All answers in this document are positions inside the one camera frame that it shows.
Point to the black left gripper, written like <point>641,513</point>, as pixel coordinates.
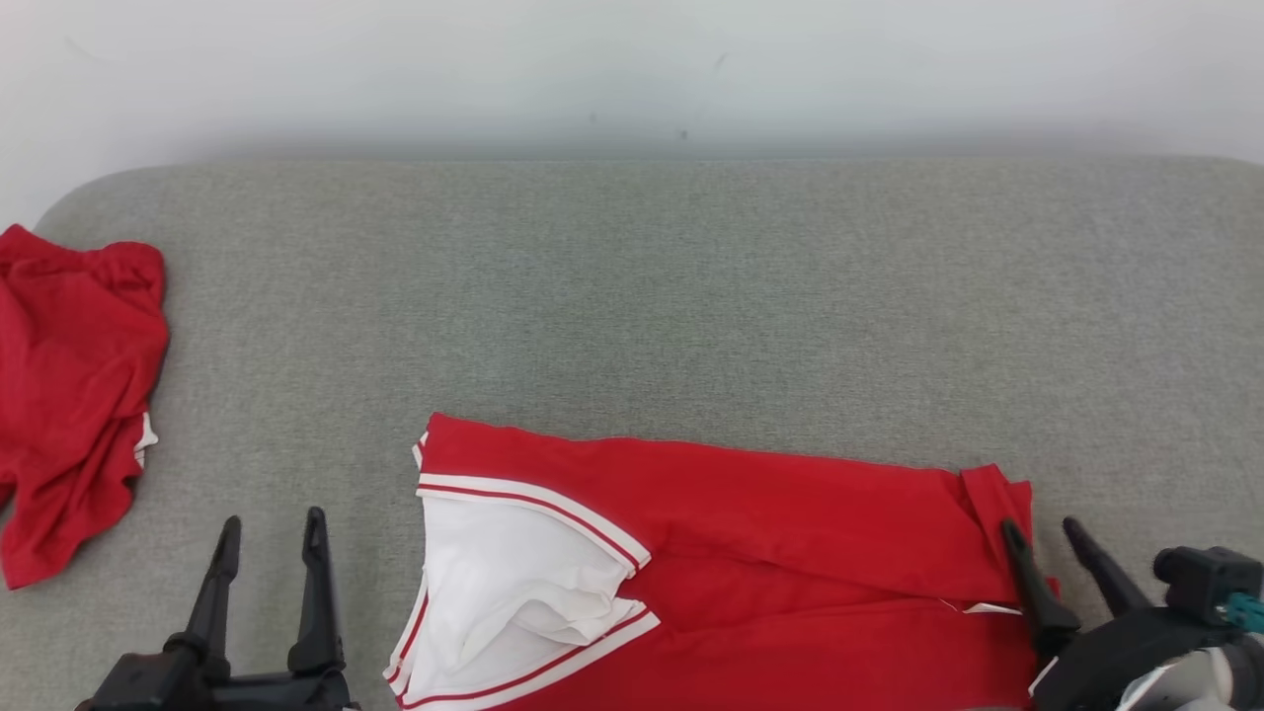
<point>178,691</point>

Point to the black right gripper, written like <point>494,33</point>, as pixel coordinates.
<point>1106,662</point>

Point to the red shorts with white trim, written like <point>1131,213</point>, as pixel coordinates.
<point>69,395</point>

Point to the red jersey number 23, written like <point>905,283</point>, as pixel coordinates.
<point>770,513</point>

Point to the grey fabric sofa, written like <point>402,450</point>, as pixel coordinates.
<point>642,296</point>

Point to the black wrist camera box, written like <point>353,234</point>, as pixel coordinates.
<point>1200,578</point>

